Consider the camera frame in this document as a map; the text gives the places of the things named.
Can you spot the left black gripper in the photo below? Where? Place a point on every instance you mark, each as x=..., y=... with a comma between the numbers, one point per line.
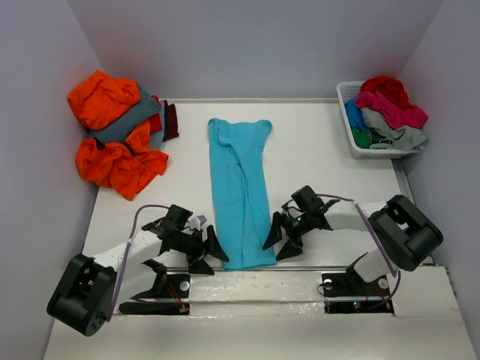
x=211, y=247

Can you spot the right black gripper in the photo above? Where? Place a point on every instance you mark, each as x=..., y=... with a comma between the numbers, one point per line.
x=291, y=247

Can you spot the teal t shirt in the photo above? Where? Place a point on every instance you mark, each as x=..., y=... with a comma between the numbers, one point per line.
x=239, y=194

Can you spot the orange t shirt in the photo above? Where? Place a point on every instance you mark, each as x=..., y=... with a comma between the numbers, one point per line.
x=126, y=167

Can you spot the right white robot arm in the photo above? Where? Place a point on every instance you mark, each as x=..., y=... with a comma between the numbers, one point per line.
x=403, y=235

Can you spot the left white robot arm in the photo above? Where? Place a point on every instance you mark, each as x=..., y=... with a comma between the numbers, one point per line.
x=144, y=272

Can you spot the green garment in basket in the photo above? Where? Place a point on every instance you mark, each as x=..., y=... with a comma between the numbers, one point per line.
x=363, y=139

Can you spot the dark red folded shirt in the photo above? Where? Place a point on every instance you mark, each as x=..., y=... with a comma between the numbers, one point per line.
x=170, y=120

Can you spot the blue t shirt in basket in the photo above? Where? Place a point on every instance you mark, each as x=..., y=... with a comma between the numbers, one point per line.
x=354, y=115

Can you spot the grey t shirt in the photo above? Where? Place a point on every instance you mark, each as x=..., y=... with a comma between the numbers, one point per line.
x=404, y=138

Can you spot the white plastic laundry basket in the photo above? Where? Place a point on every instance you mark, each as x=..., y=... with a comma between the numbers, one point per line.
x=380, y=148

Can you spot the magenta t shirt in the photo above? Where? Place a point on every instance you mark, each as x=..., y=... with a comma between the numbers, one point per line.
x=394, y=115

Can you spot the red t shirt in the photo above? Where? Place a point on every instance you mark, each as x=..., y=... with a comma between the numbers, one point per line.
x=391, y=88

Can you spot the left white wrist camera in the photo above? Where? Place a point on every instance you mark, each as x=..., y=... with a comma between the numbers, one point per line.
x=196, y=223

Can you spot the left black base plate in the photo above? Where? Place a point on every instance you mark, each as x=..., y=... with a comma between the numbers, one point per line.
x=168, y=297

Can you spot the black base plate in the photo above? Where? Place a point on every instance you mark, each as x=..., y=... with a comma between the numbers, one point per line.
x=360, y=298
x=168, y=297

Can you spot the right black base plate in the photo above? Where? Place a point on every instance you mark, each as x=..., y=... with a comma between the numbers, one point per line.
x=360, y=298

